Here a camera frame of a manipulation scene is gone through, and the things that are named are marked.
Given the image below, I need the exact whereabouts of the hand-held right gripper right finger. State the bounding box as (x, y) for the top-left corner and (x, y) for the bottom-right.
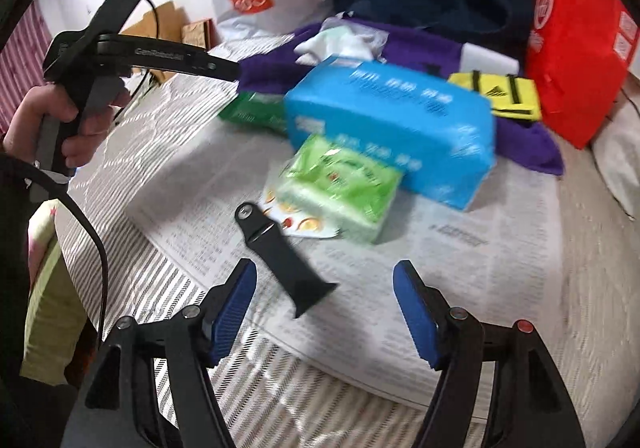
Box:
(392, 260), (587, 448)

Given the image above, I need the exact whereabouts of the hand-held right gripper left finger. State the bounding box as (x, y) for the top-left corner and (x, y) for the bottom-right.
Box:
(70, 258), (259, 448)

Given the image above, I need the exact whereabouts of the black watch strap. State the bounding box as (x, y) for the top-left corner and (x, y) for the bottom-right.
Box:
(234, 201), (339, 320)

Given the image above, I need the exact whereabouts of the clear plastic bag green pack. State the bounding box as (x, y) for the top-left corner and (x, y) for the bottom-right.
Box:
(294, 25), (389, 67)

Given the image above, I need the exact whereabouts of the yellow pouch with black stripes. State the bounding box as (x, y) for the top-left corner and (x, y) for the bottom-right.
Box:
(446, 70), (544, 123)

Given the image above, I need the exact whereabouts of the white sponge block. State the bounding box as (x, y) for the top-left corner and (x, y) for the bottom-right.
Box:
(460, 43), (522, 77)

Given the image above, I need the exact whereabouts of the person's left forearm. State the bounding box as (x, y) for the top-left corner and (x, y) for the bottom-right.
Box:
(0, 130), (48, 379)

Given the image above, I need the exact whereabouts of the person's left hand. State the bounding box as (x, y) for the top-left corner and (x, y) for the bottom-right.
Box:
(2, 80), (132, 170)

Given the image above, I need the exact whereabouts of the brown patterned box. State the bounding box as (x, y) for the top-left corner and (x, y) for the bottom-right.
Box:
(180, 19), (219, 50)

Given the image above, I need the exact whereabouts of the wooden headboard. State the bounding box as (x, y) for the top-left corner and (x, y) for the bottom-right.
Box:
(120, 0), (192, 85)

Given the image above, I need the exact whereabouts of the newspaper sheet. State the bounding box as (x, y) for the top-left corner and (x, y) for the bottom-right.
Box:
(124, 127), (567, 410)

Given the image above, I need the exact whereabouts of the red striped cloth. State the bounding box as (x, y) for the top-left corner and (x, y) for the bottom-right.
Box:
(0, 0), (52, 131)

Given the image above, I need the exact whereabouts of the dark green tissue pack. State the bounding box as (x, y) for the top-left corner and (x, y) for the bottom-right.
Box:
(217, 90), (292, 135)

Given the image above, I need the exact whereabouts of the small printed sticker packet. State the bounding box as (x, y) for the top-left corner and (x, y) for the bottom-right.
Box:
(262, 173), (347, 240)

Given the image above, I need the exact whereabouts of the light green wet wipes pack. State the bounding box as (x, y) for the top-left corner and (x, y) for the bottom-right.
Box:
(274, 133), (404, 245)

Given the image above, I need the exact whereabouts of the blue tissue pack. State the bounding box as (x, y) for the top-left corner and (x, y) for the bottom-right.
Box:
(283, 55), (497, 212)

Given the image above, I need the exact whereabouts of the light green cloth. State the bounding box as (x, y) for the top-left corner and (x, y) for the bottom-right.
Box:
(19, 200), (83, 386)

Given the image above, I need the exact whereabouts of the purple towel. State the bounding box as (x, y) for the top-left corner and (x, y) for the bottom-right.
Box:
(237, 17), (566, 177)

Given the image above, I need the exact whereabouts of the white cloth bag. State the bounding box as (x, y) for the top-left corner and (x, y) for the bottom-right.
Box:
(590, 90), (640, 220)

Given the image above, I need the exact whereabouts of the red paper bag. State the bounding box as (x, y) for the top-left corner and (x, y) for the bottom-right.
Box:
(524, 0), (640, 152)

